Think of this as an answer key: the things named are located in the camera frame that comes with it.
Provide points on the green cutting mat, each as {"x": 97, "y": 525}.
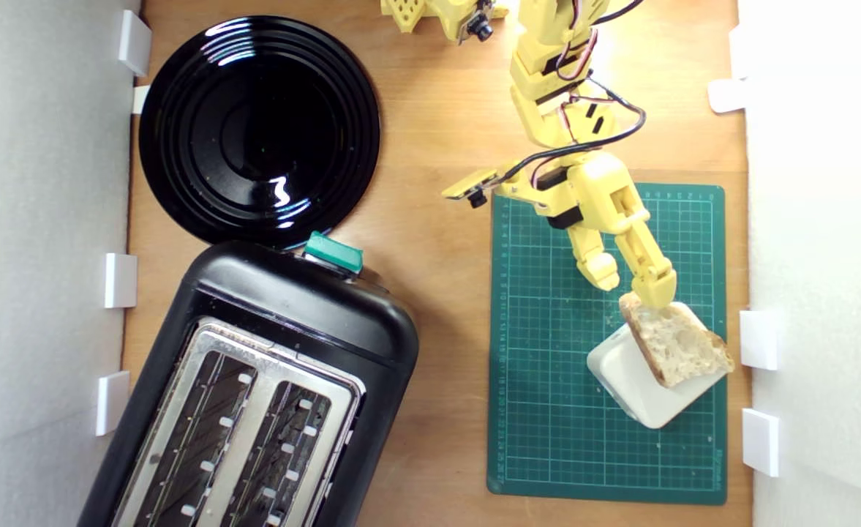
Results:
{"x": 547, "y": 366}

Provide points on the white block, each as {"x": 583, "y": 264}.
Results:
{"x": 635, "y": 388}

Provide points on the green toaster lever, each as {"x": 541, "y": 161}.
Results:
{"x": 335, "y": 252}

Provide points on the brown bread slice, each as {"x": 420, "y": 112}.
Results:
{"x": 682, "y": 348}

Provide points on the black two-slot toaster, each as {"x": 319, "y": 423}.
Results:
{"x": 291, "y": 315}

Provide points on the small white wall clip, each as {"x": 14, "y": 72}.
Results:
{"x": 140, "y": 99}

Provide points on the black plate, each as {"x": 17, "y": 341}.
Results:
{"x": 254, "y": 132}

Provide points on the yellow wrist camera mount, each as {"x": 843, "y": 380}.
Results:
{"x": 468, "y": 183}

